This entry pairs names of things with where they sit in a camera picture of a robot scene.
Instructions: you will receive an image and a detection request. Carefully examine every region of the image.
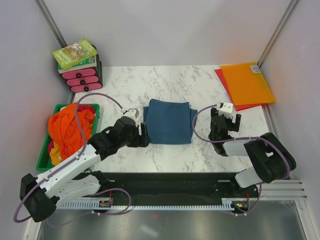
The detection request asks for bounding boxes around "blue polo shirt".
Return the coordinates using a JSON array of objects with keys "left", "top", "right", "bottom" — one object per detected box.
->
[{"left": 143, "top": 99, "right": 198, "bottom": 145}]

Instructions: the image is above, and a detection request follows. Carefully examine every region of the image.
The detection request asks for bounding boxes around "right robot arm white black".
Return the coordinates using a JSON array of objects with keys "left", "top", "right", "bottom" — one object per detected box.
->
[{"left": 208, "top": 107, "right": 297, "bottom": 197}]

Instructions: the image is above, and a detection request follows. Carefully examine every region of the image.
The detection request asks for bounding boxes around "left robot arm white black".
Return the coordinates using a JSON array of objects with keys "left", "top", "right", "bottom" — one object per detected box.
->
[{"left": 19, "top": 115, "right": 151, "bottom": 223}]

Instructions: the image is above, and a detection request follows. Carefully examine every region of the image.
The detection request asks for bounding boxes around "red plastic folder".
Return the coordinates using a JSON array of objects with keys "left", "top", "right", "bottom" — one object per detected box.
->
[{"left": 214, "top": 68, "right": 262, "bottom": 111}]

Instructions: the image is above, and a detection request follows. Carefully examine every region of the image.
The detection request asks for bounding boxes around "orange plastic folder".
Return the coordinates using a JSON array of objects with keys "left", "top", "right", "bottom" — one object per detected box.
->
[{"left": 221, "top": 62, "right": 276, "bottom": 106}]

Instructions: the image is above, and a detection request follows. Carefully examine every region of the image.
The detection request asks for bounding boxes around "orange shirt in bin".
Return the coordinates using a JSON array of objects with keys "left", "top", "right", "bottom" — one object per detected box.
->
[{"left": 48, "top": 103, "right": 96, "bottom": 160}]

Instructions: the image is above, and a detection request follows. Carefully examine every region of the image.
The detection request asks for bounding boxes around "black pink drawer organizer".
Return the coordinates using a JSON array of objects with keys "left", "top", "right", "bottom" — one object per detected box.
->
[{"left": 59, "top": 54, "right": 103, "bottom": 93}]

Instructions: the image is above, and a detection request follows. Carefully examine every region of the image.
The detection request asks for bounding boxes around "yellow shirt in bin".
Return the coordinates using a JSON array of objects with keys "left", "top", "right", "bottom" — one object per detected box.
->
[{"left": 49, "top": 144, "right": 63, "bottom": 166}]

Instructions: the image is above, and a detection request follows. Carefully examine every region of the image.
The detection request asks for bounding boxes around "dark green book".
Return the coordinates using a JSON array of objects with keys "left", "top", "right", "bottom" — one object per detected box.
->
[{"left": 58, "top": 56, "right": 97, "bottom": 74}]

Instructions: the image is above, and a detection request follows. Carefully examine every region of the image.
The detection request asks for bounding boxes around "light green book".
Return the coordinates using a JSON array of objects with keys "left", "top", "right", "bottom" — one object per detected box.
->
[{"left": 52, "top": 38, "right": 98, "bottom": 70}]

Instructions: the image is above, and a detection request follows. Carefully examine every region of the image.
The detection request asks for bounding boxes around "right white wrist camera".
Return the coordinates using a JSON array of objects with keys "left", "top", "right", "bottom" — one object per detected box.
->
[{"left": 216, "top": 101, "right": 236, "bottom": 119}]

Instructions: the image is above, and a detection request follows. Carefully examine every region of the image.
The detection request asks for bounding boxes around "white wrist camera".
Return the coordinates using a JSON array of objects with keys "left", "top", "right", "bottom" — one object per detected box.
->
[
  {"left": 121, "top": 108, "right": 140, "bottom": 125},
  {"left": 216, "top": 101, "right": 236, "bottom": 119}
]

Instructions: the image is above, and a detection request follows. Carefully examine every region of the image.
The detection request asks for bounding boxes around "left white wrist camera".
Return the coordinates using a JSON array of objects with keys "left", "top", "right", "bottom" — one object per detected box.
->
[{"left": 121, "top": 108, "right": 140, "bottom": 125}]

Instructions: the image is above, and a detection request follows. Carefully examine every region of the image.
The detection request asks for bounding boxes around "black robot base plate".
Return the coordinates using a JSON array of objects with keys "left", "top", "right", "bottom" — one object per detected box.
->
[{"left": 91, "top": 171, "right": 258, "bottom": 207}]

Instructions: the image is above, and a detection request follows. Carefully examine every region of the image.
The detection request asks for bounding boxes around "grey slotted cable duct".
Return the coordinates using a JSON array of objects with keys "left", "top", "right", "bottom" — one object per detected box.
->
[{"left": 57, "top": 197, "right": 236, "bottom": 211}]

